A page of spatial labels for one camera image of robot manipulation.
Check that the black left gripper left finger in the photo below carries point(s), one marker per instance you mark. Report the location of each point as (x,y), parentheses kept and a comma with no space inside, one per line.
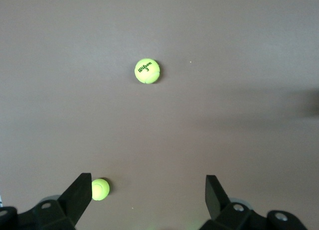
(49,215)

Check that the yellow-green tennis ball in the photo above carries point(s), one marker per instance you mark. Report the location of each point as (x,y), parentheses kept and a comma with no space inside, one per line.
(101,189)
(147,74)

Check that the brown table cover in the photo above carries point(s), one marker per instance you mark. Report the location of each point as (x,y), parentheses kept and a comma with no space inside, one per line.
(159,130)

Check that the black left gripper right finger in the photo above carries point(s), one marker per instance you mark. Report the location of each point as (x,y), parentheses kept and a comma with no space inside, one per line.
(236,217)

